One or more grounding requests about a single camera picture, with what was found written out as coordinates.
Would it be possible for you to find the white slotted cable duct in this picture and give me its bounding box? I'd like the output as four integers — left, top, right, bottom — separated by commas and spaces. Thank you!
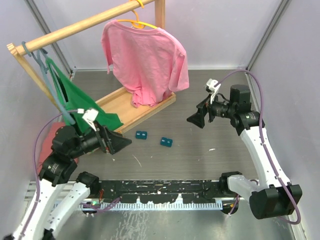
79, 200, 224, 211

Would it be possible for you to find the yellow plastic hanger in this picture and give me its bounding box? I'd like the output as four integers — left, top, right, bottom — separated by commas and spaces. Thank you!
117, 10, 157, 29

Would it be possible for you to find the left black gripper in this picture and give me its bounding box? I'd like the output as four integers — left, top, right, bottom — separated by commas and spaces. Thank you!
70, 119, 133, 158

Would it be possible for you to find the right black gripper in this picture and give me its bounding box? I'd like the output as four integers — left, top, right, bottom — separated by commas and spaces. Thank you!
186, 92, 236, 129

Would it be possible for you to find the wooden clothes rack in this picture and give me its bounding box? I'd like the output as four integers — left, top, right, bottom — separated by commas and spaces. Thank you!
6, 0, 177, 155

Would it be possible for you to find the pink t-shirt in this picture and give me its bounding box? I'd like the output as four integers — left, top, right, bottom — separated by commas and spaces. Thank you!
101, 20, 190, 108

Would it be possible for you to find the red folded cloth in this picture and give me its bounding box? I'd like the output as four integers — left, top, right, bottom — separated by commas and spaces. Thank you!
37, 122, 66, 174

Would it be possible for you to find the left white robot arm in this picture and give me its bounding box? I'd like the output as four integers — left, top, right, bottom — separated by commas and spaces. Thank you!
3, 121, 132, 240

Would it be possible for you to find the teal pill box pair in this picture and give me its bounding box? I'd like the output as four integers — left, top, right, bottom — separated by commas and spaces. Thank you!
135, 130, 148, 140

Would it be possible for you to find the grey-blue plastic hanger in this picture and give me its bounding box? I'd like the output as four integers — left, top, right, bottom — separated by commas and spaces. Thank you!
21, 41, 76, 125

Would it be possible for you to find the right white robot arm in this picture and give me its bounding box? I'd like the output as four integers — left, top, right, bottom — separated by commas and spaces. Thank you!
187, 79, 303, 220

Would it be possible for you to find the green tank top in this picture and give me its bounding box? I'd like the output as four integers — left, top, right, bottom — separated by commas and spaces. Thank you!
45, 57, 123, 134

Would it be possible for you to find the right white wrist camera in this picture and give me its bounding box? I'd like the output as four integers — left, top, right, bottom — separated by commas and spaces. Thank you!
205, 78, 221, 104

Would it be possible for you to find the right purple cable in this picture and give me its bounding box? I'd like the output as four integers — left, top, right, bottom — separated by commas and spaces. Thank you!
216, 69, 302, 225

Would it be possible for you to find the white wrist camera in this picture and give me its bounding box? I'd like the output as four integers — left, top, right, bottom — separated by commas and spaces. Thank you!
205, 78, 221, 104
76, 108, 99, 132

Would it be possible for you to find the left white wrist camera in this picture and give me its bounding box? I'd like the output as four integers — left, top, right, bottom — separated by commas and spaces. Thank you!
76, 108, 99, 132

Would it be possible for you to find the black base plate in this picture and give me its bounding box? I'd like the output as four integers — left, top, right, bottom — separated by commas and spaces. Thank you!
89, 180, 236, 204

